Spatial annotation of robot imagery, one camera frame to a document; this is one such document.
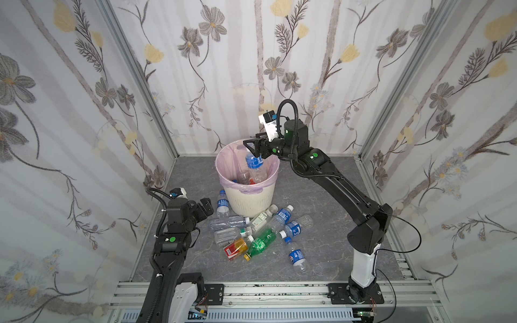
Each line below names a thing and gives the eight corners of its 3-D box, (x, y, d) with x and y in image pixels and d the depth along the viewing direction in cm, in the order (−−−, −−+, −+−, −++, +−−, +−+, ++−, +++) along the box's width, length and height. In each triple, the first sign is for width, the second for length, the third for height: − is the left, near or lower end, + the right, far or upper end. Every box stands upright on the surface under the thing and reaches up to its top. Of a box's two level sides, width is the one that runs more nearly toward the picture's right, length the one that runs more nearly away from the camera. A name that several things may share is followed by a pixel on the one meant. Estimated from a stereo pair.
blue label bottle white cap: (266, 227, 92) (266, 222, 89) (287, 206, 100) (288, 201, 96) (275, 235, 90) (276, 231, 86) (296, 213, 97) (297, 209, 93)
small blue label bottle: (284, 243, 88) (286, 239, 84) (278, 233, 91) (279, 228, 87) (313, 227, 93) (316, 222, 89) (306, 218, 96) (308, 212, 92)
